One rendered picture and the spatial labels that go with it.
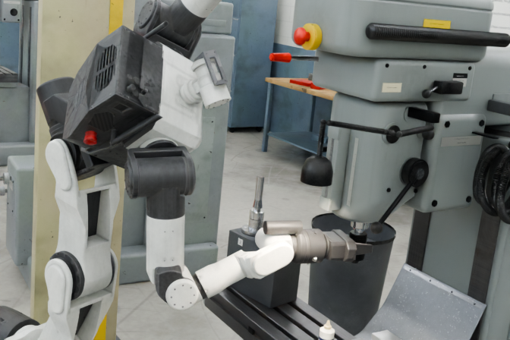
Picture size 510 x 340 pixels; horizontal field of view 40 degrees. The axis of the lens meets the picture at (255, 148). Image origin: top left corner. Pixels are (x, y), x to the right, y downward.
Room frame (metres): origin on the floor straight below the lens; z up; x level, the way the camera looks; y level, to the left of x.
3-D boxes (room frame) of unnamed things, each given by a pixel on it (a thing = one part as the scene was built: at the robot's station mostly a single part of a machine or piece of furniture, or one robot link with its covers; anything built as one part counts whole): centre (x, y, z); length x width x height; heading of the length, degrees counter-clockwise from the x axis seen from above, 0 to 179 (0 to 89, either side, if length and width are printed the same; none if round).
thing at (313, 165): (1.52, -0.15, 1.47); 0.07 x 0.07 x 0.06
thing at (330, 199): (1.66, -0.20, 1.45); 0.04 x 0.04 x 0.21; 34
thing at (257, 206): (2.12, -0.03, 1.22); 0.03 x 0.03 x 0.11
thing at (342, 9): (1.73, -0.30, 1.81); 0.47 x 0.26 x 0.16; 124
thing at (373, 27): (1.62, -0.40, 1.79); 0.45 x 0.04 x 0.04; 124
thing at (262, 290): (2.09, -0.06, 1.00); 0.22 x 0.12 x 0.20; 44
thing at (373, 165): (1.72, -0.30, 1.47); 0.21 x 0.19 x 0.32; 34
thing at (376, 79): (1.74, -0.33, 1.68); 0.34 x 0.24 x 0.10; 124
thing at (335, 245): (1.69, -0.20, 1.23); 0.13 x 0.12 x 0.10; 19
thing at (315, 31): (1.59, -0.10, 1.76); 0.06 x 0.02 x 0.06; 34
